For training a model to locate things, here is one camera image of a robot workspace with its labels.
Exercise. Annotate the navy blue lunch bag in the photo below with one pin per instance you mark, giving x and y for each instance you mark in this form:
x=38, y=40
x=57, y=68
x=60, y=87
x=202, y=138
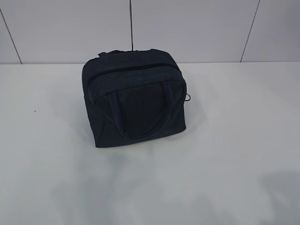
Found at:
x=133, y=97

